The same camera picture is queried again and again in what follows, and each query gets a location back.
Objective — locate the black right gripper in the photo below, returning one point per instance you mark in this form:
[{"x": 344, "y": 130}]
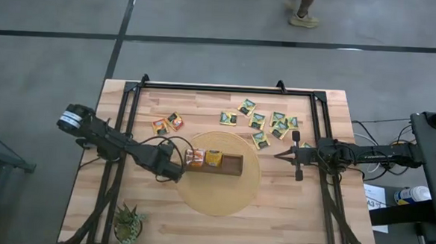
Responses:
[{"x": 298, "y": 143}]

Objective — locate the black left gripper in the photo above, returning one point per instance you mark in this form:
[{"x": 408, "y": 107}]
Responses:
[{"x": 160, "y": 160}]

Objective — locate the orange paper tea packet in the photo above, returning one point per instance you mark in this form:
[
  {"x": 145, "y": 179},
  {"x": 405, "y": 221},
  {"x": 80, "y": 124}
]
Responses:
[
  {"x": 194, "y": 165},
  {"x": 195, "y": 161},
  {"x": 195, "y": 150},
  {"x": 195, "y": 154},
  {"x": 195, "y": 157}
]

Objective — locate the brown wooden tea box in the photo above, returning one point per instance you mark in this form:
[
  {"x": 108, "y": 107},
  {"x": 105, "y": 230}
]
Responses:
[{"x": 232, "y": 164}]

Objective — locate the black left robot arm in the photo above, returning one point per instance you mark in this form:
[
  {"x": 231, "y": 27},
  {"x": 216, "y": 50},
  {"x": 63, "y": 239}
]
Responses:
[{"x": 101, "y": 132}]

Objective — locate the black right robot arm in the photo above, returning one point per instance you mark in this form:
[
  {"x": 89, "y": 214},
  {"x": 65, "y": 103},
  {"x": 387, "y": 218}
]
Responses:
[{"x": 369, "y": 157}]

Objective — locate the round woven straw placemat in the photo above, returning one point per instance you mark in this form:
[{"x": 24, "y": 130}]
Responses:
[{"x": 218, "y": 196}]

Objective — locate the small potted succulent plant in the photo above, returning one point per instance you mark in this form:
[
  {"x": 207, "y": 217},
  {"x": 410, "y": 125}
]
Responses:
[{"x": 128, "y": 225}]

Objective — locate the white paper sheet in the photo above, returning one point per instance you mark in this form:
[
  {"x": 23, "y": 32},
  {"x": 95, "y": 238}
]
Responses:
[{"x": 375, "y": 193}]

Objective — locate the black shelf bar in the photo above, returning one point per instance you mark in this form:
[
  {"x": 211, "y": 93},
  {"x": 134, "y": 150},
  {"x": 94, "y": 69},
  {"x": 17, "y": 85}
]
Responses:
[{"x": 400, "y": 213}]

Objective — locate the white plastic bottle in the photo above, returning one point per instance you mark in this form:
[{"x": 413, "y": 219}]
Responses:
[{"x": 412, "y": 195}]

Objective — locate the person's shoe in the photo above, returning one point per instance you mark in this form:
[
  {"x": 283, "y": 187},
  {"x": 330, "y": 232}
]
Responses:
[{"x": 303, "y": 20}]

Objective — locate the grey equipment cart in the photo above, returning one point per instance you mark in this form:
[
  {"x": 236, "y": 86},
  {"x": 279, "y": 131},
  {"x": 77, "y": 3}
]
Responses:
[{"x": 434, "y": 167}]

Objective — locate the person's leg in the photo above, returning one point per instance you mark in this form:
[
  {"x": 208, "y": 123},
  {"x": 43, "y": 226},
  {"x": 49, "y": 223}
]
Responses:
[{"x": 306, "y": 3}]

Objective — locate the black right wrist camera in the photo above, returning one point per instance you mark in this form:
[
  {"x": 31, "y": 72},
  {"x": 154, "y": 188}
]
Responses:
[{"x": 309, "y": 156}]

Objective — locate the black metal table frame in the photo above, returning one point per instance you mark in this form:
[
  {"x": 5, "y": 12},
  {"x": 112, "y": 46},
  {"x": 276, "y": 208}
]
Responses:
[{"x": 223, "y": 89}]

